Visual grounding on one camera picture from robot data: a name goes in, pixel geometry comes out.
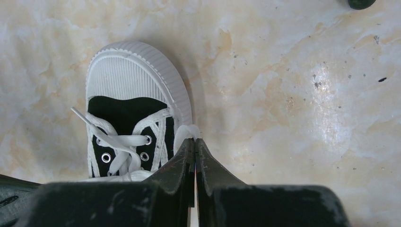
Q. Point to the black white canvas sneaker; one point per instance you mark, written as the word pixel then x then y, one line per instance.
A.
pixel 132 70

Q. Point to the black tripod stand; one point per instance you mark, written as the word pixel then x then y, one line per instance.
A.
pixel 360 4

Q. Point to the white shoelace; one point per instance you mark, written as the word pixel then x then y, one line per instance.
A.
pixel 129 140

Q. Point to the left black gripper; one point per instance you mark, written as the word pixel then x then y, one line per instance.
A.
pixel 15 195

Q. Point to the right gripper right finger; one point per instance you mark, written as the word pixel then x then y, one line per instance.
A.
pixel 212 178

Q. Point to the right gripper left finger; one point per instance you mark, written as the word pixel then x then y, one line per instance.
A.
pixel 173 183

